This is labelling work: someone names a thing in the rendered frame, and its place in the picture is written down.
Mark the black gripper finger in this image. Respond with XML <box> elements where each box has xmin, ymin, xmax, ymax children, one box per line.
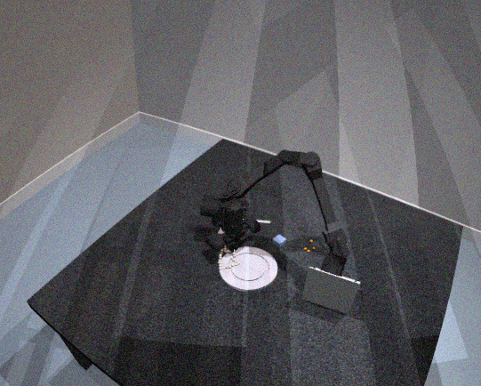
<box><xmin>233</xmin><ymin>234</ymin><xmax>248</xmax><ymax>251</ymax></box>
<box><xmin>224</xmin><ymin>240</ymin><xmax>236</xmax><ymax>253</ymax></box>

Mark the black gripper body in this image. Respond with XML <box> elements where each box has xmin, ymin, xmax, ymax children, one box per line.
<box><xmin>206</xmin><ymin>216</ymin><xmax>261</xmax><ymax>252</ymax></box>

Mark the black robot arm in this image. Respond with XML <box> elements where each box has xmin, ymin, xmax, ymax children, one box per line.
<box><xmin>200</xmin><ymin>150</ymin><xmax>350</xmax><ymax>277</ymax></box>

